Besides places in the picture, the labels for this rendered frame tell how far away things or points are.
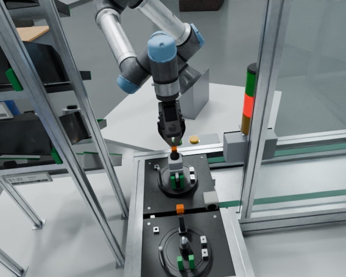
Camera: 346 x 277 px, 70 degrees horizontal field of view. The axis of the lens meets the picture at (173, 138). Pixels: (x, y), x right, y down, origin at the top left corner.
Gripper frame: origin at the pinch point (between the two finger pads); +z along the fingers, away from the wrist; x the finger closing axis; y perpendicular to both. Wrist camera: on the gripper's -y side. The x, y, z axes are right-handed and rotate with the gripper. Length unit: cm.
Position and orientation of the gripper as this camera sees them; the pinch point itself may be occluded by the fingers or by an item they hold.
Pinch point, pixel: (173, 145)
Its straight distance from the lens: 84.7
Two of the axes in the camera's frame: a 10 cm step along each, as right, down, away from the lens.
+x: -9.9, 1.1, 0.1
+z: 0.9, 7.6, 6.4
